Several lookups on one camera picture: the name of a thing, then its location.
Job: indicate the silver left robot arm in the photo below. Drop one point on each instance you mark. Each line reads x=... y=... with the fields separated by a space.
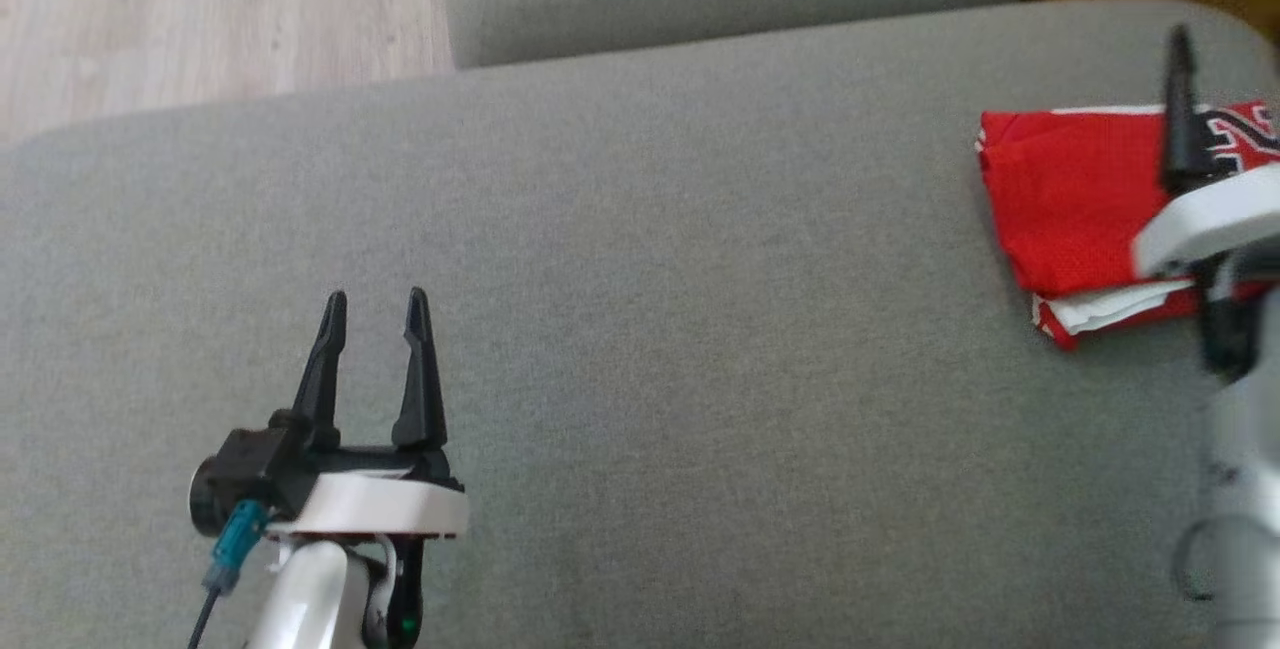
x=310 y=599

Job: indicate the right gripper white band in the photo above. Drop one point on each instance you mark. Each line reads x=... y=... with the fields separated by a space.
x=1210 y=224

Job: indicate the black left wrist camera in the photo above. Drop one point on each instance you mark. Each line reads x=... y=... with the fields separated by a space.
x=250 y=464

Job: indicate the red basketball jersey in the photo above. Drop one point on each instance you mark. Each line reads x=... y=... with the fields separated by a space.
x=1070 y=199

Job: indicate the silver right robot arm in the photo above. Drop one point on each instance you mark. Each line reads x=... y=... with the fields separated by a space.
x=1245 y=489

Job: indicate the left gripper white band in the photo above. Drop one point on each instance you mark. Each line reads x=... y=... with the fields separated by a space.
x=380 y=504

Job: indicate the grey sofa seat cushion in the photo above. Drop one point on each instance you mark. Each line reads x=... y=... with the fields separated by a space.
x=700 y=279

